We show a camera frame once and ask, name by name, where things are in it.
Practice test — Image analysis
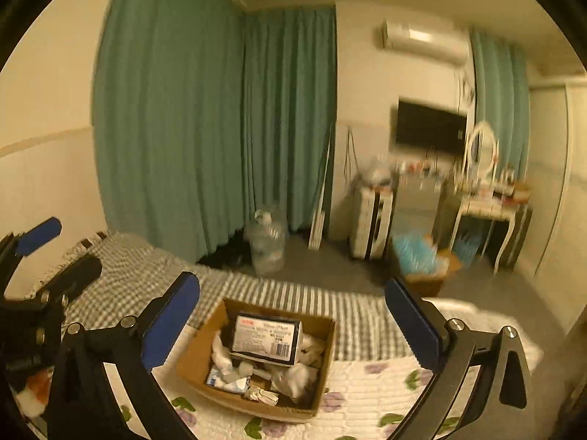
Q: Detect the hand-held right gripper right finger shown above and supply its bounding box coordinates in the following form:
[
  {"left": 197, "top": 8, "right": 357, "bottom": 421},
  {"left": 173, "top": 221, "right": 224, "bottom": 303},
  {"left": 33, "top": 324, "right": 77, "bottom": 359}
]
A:
[{"left": 384, "top": 277, "right": 533, "bottom": 440}]

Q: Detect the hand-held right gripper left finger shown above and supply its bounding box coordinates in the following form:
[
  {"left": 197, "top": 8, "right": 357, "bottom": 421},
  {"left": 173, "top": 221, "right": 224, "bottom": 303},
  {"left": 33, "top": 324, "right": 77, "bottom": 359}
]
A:
[{"left": 47, "top": 271, "right": 201, "bottom": 440}]

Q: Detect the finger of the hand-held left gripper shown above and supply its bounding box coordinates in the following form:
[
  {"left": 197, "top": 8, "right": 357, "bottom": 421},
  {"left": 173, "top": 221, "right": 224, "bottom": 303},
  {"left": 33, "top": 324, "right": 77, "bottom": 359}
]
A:
[
  {"left": 0, "top": 217, "right": 62, "bottom": 263},
  {"left": 28, "top": 255, "right": 102, "bottom": 313}
]

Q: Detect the brown cardboard box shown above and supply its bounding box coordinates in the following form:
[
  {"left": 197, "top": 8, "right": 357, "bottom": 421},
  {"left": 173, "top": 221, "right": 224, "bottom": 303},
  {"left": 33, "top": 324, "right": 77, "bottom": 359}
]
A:
[{"left": 176, "top": 298, "right": 336, "bottom": 422}]

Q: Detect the white sock bundle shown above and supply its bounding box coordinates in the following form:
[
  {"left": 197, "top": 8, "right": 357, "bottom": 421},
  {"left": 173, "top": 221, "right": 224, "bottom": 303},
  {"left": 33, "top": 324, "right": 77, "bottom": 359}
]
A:
[{"left": 212, "top": 330, "right": 237, "bottom": 377}]

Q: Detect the blue tissue packet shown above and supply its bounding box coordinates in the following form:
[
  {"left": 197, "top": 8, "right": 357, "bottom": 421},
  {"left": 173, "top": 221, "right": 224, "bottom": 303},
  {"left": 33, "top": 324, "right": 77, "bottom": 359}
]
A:
[{"left": 206, "top": 367, "right": 251, "bottom": 393}]

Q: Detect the white packet with red label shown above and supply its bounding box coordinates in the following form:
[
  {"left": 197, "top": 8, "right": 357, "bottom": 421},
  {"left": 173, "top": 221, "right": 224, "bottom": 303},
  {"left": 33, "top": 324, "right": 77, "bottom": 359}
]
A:
[{"left": 229, "top": 312, "right": 303, "bottom": 367}]

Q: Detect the beige sock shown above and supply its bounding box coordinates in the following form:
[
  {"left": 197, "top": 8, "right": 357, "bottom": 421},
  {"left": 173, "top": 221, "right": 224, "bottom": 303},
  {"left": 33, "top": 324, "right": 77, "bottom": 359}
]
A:
[{"left": 245, "top": 385, "right": 280, "bottom": 406}]

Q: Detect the white sock with blue toe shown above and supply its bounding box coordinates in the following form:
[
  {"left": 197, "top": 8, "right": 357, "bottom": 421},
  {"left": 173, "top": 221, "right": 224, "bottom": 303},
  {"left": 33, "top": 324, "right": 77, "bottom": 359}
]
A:
[{"left": 270, "top": 361, "right": 322, "bottom": 399}]

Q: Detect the grey gingham bed sheet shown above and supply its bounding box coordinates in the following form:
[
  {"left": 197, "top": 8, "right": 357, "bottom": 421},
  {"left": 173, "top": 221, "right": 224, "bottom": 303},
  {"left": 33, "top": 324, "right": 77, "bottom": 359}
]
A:
[{"left": 41, "top": 231, "right": 413, "bottom": 363}]

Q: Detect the box of blue packets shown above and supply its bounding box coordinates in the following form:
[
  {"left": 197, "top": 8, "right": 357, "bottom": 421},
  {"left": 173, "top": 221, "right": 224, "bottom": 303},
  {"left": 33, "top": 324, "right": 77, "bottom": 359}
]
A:
[{"left": 392, "top": 231, "right": 464, "bottom": 297}]

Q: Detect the white floral quilt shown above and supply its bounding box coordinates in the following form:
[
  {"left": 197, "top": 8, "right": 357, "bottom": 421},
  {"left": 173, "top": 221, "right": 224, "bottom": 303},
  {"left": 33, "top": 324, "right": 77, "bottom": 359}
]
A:
[{"left": 103, "top": 300, "right": 544, "bottom": 440}]

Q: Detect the dark cloth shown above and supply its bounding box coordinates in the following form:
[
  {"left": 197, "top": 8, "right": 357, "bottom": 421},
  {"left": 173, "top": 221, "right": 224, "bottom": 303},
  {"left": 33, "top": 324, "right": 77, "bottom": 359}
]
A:
[{"left": 197, "top": 234, "right": 253, "bottom": 269}]

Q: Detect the teal basket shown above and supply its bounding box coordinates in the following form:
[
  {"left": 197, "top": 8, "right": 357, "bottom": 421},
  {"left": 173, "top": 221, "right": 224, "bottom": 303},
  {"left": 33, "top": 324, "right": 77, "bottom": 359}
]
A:
[{"left": 456, "top": 231, "right": 482, "bottom": 262}]

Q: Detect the grey mini fridge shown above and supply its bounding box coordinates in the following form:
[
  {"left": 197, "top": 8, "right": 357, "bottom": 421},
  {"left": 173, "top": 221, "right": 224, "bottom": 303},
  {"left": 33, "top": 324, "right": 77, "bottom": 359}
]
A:
[{"left": 392, "top": 176, "right": 448, "bottom": 248}]

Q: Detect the white low cabinet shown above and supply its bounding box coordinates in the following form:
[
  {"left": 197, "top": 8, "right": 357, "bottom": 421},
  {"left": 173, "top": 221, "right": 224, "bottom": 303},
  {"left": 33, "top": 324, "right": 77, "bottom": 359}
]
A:
[{"left": 351, "top": 186, "right": 395, "bottom": 260}]

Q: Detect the large clear water bottle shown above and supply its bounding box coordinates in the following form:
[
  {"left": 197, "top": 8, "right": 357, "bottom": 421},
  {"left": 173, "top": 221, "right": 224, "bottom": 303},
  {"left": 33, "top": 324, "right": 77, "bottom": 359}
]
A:
[{"left": 245, "top": 208, "right": 288, "bottom": 276}]

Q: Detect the white dressing table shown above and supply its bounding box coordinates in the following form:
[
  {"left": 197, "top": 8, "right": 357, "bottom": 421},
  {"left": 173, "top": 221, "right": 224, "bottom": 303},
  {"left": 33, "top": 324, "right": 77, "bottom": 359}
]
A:
[{"left": 447, "top": 188, "right": 533, "bottom": 273}]

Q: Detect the clear plastic bag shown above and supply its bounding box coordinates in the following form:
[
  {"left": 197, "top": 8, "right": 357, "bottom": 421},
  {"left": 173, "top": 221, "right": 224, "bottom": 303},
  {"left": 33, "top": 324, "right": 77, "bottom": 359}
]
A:
[{"left": 362, "top": 158, "right": 395, "bottom": 187}]

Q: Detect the white pole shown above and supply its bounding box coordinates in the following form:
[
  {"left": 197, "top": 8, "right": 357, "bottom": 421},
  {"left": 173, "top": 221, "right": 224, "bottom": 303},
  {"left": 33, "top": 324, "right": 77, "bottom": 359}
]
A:
[{"left": 316, "top": 124, "right": 335, "bottom": 221}]

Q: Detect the wide teal curtain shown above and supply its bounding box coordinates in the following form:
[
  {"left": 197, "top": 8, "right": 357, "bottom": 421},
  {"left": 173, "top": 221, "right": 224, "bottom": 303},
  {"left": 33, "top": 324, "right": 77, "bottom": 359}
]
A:
[{"left": 92, "top": 0, "right": 247, "bottom": 258}]

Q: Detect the white oval mirror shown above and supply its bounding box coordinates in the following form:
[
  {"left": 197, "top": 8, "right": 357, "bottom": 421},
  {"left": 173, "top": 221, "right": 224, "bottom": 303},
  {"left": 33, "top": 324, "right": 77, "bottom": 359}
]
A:
[{"left": 463, "top": 121, "right": 499, "bottom": 184}]

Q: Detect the white louvred wardrobe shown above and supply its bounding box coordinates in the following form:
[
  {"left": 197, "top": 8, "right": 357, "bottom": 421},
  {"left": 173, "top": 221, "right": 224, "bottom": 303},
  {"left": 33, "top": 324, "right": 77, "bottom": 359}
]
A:
[{"left": 527, "top": 78, "right": 587, "bottom": 295}]

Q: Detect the teal corner curtain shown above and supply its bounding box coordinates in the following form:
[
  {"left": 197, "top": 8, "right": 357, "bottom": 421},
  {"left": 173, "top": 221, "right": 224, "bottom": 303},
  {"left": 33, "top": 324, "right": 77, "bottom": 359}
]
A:
[{"left": 241, "top": 7, "right": 338, "bottom": 245}]

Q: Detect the narrow teal curtain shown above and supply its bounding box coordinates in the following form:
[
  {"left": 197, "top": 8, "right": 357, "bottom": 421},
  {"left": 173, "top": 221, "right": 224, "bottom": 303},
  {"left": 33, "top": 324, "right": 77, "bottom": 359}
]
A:
[{"left": 470, "top": 30, "right": 531, "bottom": 179}]

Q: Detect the white air conditioner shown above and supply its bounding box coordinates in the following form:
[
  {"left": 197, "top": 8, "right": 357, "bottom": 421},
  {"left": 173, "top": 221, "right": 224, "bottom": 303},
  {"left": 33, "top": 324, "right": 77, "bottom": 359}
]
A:
[{"left": 382, "top": 19, "right": 468, "bottom": 65}]

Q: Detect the wall cable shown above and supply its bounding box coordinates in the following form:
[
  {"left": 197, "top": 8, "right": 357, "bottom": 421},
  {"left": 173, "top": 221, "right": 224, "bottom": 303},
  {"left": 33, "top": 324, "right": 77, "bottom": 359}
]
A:
[{"left": 342, "top": 126, "right": 361, "bottom": 179}]

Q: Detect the black wall television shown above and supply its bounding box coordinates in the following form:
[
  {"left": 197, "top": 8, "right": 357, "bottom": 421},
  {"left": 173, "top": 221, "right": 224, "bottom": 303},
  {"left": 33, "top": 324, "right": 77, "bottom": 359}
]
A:
[{"left": 392, "top": 98, "right": 468, "bottom": 154}]

